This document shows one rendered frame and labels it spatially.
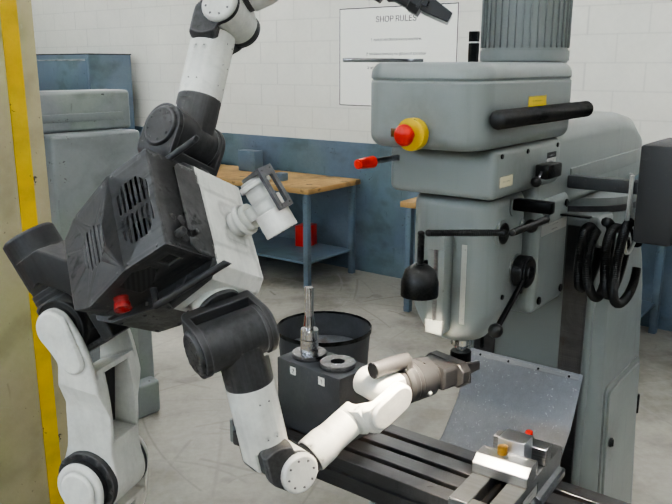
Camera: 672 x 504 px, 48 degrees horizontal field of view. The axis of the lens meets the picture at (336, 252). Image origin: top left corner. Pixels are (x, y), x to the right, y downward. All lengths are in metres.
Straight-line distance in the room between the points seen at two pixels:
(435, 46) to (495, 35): 4.74
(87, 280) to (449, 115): 0.72
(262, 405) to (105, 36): 8.31
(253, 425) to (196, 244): 0.34
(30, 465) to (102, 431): 1.47
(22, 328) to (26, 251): 1.31
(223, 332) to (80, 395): 0.45
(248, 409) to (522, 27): 0.99
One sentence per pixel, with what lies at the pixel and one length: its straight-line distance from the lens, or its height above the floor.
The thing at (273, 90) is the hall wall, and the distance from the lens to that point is 7.57.
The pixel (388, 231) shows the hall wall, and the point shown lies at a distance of 6.87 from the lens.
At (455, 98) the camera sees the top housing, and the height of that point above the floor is 1.83.
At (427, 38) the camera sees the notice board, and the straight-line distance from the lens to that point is 6.54.
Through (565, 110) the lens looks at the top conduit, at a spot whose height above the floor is 1.79.
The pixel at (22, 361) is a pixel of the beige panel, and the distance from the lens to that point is 2.99.
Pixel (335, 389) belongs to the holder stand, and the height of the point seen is 1.12.
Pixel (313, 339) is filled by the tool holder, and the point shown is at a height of 1.20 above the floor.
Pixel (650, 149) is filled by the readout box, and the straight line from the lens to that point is 1.70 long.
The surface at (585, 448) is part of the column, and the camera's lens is 2.14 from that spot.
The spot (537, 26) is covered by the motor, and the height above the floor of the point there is 1.96.
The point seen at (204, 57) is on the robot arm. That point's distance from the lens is 1.60.
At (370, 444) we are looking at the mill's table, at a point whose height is 0.96.
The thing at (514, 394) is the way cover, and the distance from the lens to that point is 2.09.
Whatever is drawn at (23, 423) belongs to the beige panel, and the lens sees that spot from 3.08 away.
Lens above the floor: 1.88
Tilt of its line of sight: 14 degrees down
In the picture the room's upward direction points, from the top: straight up
